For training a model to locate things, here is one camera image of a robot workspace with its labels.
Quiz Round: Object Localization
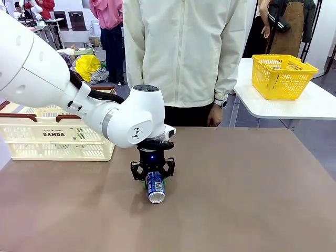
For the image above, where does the grey background desk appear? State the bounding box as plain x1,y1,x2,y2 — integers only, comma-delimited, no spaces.
26,25,57,50

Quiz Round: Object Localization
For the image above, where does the brown apron on mannequin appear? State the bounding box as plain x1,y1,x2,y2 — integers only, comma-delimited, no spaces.
266,0,307,58

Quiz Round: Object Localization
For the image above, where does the white side table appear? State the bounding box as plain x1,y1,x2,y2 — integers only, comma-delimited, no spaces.
233,58,336,121

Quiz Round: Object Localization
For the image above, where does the yellow plastic bag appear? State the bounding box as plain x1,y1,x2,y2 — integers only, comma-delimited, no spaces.
75,54,102,82

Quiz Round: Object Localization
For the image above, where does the person in white jacket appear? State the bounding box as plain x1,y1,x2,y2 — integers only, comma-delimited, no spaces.
122,0,248,128

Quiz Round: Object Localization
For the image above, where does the black metal stand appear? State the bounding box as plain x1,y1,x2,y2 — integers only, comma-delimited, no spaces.
299,0,324,64

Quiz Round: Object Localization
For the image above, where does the checkered cloth pile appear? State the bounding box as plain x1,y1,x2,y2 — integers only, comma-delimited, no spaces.
90,67,110,84

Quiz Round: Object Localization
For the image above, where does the person's left forearm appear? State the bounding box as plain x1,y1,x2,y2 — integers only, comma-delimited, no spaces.
213,47,247,102

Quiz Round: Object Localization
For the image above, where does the person's left hand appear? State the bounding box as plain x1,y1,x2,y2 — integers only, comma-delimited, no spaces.
207,103,224,128

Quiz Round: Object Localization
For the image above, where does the black jacket with stripes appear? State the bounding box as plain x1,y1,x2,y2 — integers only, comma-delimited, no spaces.
267,0,317,44

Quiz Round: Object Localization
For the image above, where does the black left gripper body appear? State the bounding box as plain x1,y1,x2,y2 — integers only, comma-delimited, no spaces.
138,149,166,173

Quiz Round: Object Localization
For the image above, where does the yellow plastic basket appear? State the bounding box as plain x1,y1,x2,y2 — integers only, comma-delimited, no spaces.
251,54,319,101

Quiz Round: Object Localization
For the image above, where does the person's right forearm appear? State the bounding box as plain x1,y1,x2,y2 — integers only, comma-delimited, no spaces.
122,44,144,89

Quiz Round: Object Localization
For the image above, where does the cream plastic shopping basket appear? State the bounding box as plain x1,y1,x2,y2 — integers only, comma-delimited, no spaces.
0,86,118,162

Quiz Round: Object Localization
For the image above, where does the blue drink can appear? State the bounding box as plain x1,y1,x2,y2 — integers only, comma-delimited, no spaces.
145,171,166,204

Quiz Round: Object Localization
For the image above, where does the person in pink hoodie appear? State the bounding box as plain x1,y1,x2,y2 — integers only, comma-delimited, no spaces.
89,0,125,86

